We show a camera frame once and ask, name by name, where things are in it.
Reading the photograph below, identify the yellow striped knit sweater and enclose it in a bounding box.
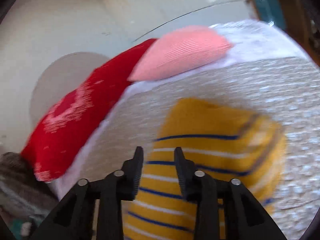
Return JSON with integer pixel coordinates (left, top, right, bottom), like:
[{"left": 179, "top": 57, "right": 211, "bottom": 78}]
[{"left": 124, "top": 98, "right": 286, "bottom": 239}]

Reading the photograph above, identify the checkered grey fabric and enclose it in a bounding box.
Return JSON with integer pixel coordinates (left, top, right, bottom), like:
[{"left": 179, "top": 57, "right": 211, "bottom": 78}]
[{"left": 1, "top": 152, "right": 59, "bottom": 237}]

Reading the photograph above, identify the red embroidered pillow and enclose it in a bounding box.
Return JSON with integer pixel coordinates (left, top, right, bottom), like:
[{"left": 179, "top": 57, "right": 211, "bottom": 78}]
[{"left": 21, "top": 38, "right": 156, "bottom": 182}]

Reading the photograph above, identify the beige spotted quilt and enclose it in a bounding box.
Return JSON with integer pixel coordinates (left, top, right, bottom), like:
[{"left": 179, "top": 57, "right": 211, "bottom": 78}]
[{"left": 80, "top": 57, "right": 319, "bottom": 239}]

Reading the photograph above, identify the round beige headboard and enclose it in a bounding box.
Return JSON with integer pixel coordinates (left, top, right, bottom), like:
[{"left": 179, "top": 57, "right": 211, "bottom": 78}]
[{"left": 29, "top": 52, "right": 110, "bottom": 128}]

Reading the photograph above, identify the white bed sheet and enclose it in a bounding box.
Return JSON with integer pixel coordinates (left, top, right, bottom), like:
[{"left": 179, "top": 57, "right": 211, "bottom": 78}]
[{"left": 47, "top": 20, "right": 310, "bottom": 199}]

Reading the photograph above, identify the pink ribbed pillow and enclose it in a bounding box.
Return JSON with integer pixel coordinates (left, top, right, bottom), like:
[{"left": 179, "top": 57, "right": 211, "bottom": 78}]
[{"left": 128, "top": 25, "right": 233, "bottom": 82}]

